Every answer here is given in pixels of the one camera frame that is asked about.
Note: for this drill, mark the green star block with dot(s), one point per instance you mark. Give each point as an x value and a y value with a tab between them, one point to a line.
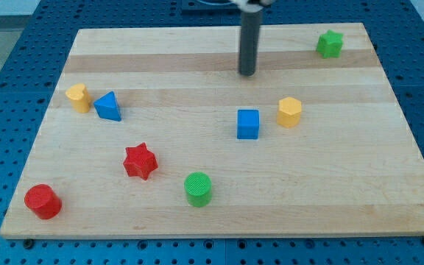
330	44

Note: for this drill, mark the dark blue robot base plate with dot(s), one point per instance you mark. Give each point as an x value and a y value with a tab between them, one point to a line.
207	6

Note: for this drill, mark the blue cube block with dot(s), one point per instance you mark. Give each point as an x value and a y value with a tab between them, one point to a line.
248	124

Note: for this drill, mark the yellow hexagon block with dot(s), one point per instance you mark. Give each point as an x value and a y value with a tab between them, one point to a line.
289	112

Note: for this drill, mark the red cylinder block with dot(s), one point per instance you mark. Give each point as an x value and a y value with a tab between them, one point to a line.
43	201

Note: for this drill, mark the yellow heart block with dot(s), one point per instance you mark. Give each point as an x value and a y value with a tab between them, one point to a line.
79	98

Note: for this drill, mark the dark grey cylindrical pointer rod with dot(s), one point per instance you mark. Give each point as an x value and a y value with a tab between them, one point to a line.
248	42

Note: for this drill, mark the green cylinder block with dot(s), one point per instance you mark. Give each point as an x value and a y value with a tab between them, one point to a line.
198	189

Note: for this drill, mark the blue triangle block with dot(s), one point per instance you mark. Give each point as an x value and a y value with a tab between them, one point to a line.
107	107

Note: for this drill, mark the light wooden board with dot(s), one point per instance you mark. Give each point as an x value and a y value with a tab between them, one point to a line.
350	167

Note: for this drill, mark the red star block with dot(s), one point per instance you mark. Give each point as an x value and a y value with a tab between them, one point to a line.
139	161

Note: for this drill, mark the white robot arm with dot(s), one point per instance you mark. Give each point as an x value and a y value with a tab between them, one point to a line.
252	6

